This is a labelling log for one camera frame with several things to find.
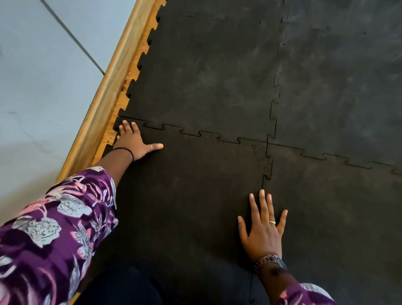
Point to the person's left thumb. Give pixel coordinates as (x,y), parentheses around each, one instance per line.
(155,146)

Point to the black interlocking rubber mat tile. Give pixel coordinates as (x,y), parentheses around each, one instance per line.
(339,78)
(204,69)
(339,232)
(188,194)

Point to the person's right forearm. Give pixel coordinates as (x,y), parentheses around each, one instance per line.
(276,282)

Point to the person's right little finger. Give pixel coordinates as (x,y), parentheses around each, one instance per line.
(282,221)

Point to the wooden platform board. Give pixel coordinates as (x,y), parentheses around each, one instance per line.
(108,97)

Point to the person's right hand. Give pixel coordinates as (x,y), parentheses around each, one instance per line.
(263,237)

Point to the person's left middle finger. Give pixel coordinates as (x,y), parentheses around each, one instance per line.
(127,125)

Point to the person's left hand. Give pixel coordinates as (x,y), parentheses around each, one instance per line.
(133,143)

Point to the metal wristwatch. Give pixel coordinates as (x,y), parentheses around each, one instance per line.
(270,260)

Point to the purple floral blouse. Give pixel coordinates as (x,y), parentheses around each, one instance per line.
(53,238)

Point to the person's right middle finger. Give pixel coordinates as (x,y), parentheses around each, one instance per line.
(263,205)

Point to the black elastic wrist band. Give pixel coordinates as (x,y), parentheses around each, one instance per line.
(129,151)

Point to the person's right thumb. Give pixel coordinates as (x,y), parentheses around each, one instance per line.
(242,229)

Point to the person's left forearm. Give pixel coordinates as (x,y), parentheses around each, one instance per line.
(114,165)

